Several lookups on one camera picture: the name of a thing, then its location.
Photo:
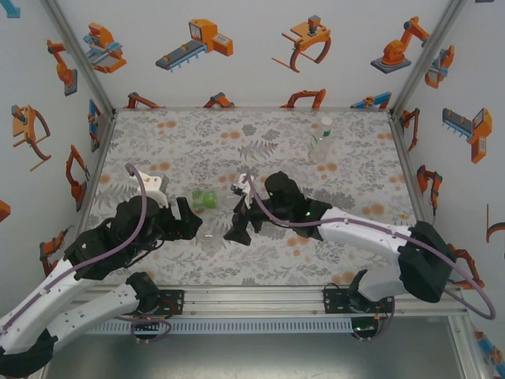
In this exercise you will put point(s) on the clear unlabelled plastic bottle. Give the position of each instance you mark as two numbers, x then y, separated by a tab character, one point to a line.
209	239

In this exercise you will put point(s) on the clear bottle wide green label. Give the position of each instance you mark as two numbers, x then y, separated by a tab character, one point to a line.
205	199

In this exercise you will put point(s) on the clear bottle thin green label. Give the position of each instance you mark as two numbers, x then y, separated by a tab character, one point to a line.
320	148

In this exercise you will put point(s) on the plain white bottle cap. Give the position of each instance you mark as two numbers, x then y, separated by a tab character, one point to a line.
326	121

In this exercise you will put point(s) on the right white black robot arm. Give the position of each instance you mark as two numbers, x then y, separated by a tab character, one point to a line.
367	233

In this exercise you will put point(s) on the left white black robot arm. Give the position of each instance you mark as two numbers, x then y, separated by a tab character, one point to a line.
98	310

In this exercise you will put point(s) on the floral patterned table cover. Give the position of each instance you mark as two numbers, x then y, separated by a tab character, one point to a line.
252	268

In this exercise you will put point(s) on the small controller circuit board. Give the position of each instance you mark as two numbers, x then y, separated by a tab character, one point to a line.
365	327
148	321

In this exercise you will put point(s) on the aluminium frame side rail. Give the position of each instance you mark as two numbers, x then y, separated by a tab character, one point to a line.
418	189
94	177

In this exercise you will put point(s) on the wide aluminium base rail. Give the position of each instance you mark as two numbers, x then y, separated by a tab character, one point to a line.
252	302

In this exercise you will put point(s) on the aluminium frame post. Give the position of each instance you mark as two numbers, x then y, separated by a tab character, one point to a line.
426	59
79	59

